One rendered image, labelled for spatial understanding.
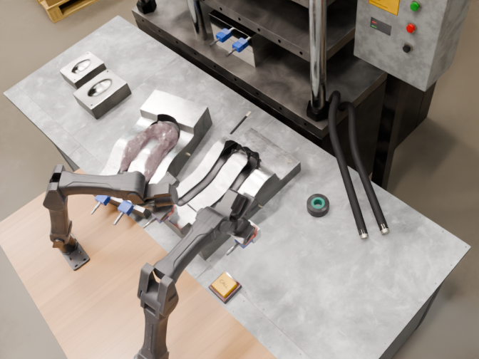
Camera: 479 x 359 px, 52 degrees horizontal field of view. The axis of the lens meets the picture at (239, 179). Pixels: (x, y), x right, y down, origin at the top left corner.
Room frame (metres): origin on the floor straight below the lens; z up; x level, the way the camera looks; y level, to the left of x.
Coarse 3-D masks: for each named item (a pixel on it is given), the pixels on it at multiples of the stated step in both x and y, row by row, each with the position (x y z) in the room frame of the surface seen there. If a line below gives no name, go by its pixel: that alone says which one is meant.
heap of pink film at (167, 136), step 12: (144, 132) 1.35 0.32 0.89; (156, 132) 1.33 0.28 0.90; (168, 132) 1.32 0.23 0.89; (132, 144) 1.28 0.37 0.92; (144, 144) 1.28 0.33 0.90; (156, 144) 1.27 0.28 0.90; (168, 144) 1.26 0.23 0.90; (132, 156) 1.24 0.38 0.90; (156, 156) 1.20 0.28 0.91; (120, 168) 1.22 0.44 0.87; (144, 168) 1.18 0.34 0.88; (156, 168) 1.16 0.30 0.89
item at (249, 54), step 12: (216, 12) 1.89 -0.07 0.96; (216, 24) 1.86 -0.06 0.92; (228, 24) 1.79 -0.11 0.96; (240, 24) 1.77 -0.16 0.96; (228, 36) 1.80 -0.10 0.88; (240, 36) 1.73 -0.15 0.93; (252, 36) 1.68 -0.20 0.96; (228, 48) 1.82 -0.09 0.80; (252, 48) 1.67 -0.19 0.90; (264, 48) 1.71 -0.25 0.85; (276, 48) 1.75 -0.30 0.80; (252, 60) 1.68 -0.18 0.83
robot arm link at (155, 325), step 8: (152, 288) 0.55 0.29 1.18; (144, 296) 0.54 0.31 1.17; (152, 296) 0.53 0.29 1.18; (144, 304) 0.53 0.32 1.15; (152, 304) 0.51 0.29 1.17; (160, 304) 0.50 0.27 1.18; (144, 312) 0.52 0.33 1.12; (152, 312) 0.51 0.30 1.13; (152, 320) 0.49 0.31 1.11; (160, 320) 0.49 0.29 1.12; (152, 328) 0.48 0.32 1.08; (160, 328) 0.48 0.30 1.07; (144, 336) 0.49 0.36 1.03; (152, 336) 0.47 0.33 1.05; (160, 336) 0.47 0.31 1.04; (144, 344) 0.47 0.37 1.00; (152, 344) 0.46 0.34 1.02; (160, 344) 0.46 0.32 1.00; (144, 352) 0.46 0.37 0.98; (152, 352) 0.45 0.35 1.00; (160, 352) 0.45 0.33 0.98; (168, 352) 0.46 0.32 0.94
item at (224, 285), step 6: (222, 276) 0.69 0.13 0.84; (228, 276) 0.69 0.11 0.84; (216, 282) 0.68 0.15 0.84; (222, 282) 0.67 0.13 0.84; (228, 282) 0.67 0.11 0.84; (234, 282) 0.66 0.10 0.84; (216, 288) 0.66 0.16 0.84; (222, 288) 0.65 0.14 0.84; (228, 288) 0.65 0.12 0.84; (222, 294) 0.63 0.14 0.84
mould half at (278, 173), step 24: (216, 144) 1.17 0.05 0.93; (240, 144) 1.20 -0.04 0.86; (264, 144) 1.18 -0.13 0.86; (240, 168) 1.04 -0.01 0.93; (264, 168) 1.01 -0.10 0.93; (288, 168) 1.04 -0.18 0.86; (216, 192) 0.99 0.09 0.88; (240, 192) 0.96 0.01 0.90; (264, 192) 0.95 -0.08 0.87; (192, 216) 0.92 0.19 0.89; (216, 240) 0.82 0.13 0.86
